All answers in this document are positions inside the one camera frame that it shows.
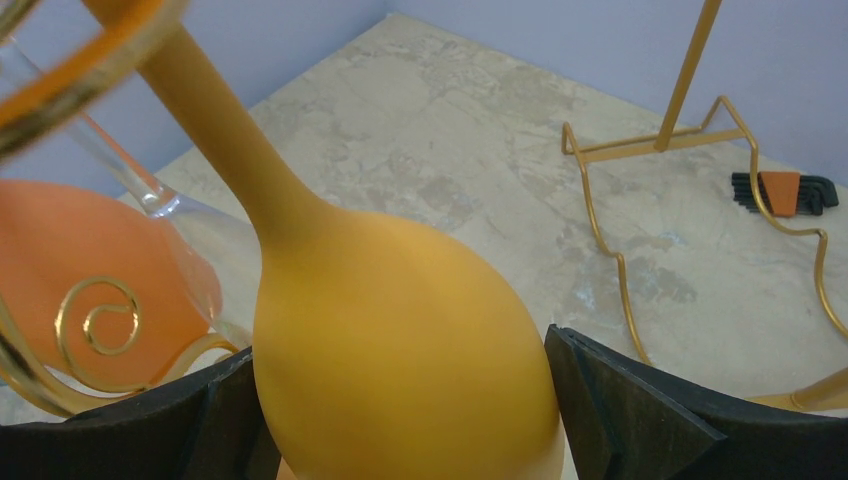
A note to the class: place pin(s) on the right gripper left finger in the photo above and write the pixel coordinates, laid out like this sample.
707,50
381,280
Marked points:
207,425

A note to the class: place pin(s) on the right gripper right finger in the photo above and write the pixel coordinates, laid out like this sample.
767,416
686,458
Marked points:
626,420

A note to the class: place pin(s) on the orange plastic goblet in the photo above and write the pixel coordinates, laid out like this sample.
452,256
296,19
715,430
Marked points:
102,269

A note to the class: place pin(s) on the yellow goblet front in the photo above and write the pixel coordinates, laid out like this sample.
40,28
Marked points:
383,348

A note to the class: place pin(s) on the clear glass front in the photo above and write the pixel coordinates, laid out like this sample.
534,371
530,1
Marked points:
217,254

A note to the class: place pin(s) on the small orange black object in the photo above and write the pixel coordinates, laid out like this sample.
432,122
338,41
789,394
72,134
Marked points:
787,194

